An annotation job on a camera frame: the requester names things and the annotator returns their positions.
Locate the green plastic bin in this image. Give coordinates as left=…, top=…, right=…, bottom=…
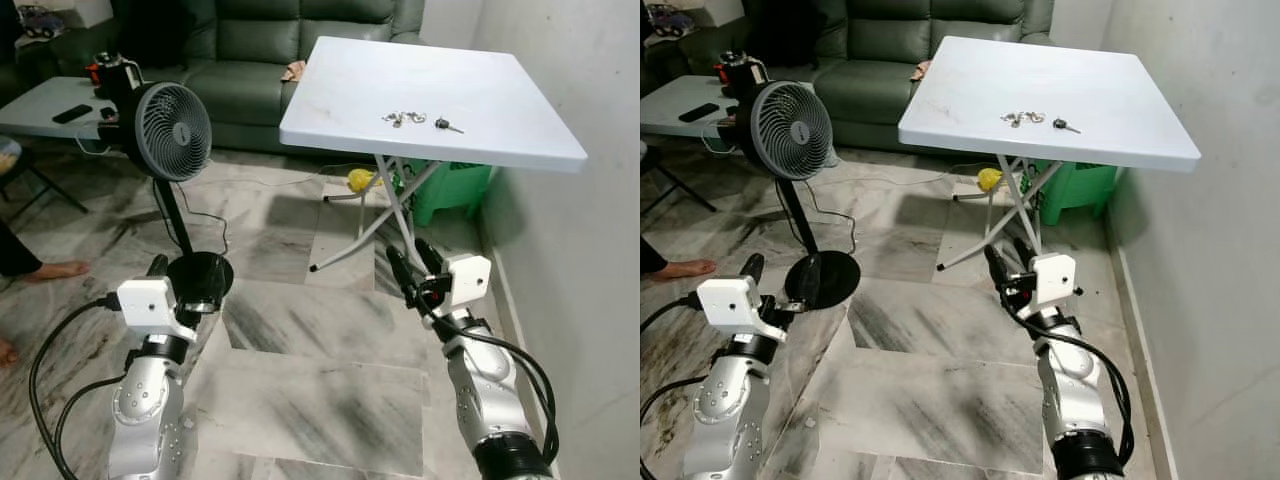
left=405, top=160, right=495, bottom=227
left=1030, top=160, right=1119, bottom=227

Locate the black standing fan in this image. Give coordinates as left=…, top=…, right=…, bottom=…
left=115, top=80, right=235, bottom=313
left=735, top=80, right=862, bottom=311

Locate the low white table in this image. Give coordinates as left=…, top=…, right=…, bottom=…
left=640, top=75, right=761, bottom=139
left=0, top=77, right=141, bottom=141

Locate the red and black appliance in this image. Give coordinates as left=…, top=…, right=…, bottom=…
left=85, top=52, right=148, bottom=101
left=713, top=50, right=771, bottom=99

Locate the dark green leather sofa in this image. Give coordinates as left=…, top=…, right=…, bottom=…
left=640, top=0, right=1057, bottom=154
left=0, top=0, right=427, bottom=157

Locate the white cabinet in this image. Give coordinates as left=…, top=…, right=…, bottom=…
left=40, top=0, right=114, bottom=29
left=690, top=0, right=747, bottom=28

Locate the toy car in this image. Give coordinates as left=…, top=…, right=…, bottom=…
left=15, top=5, right=63, bottom=39
left=645, top=3, right=691, bottom=36

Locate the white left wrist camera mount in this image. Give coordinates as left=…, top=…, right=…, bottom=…
left=697, top=277, right=787, bottom=341
left=117, top=277, right=197, bottom=333

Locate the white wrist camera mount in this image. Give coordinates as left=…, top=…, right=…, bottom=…
left=697, top=277, right=787, bottom=341
left=445, top=254, right=494, bottom=311
left=1030, top=252, right=1080, bottom=309
left=117, top=277, right=197, bottom=333

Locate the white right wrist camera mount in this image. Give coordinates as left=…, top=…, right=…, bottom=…
left=445, top=254, right=494, bottom=311
left=1030, top=252, right=1080, bottom=309

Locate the thin black fan cord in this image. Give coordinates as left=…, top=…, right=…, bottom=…
left=150, top=180, right=231, bottom=257
left=775, top=180, right=859, bottom=253

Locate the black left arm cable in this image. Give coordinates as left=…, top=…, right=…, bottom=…
left=640, top=375, right=703, bottom=480
left=28, top=294, right=123, bottom=480
left=52, top=374, right=129, bottom=480
left=640, top=294, right=703, bottom=336

